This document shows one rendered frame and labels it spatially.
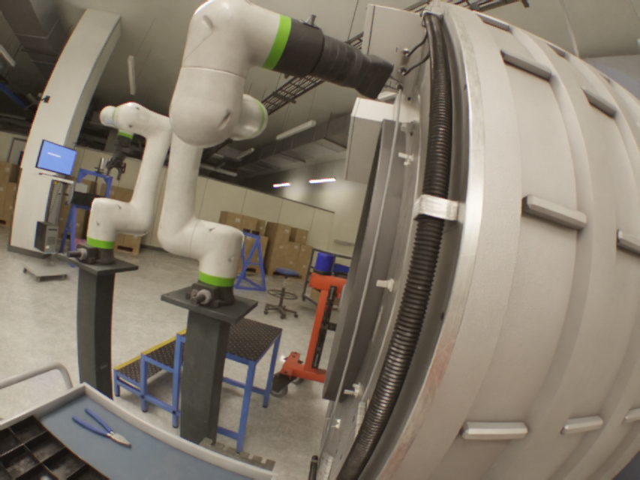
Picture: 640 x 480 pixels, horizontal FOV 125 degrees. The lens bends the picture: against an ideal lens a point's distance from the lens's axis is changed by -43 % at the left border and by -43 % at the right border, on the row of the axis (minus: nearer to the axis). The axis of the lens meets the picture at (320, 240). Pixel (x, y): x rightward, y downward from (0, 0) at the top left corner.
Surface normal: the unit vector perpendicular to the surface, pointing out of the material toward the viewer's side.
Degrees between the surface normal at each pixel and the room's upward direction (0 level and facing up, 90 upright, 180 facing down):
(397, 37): 132
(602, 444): 99
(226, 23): 115
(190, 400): 90
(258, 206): 90
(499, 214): 84
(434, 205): 84
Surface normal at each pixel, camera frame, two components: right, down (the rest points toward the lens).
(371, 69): 0.21, 0.77
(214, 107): 0.56, 0.32
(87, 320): -0.04, -0.01
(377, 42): -0.22, 0.64
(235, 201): 0.54, 0.11
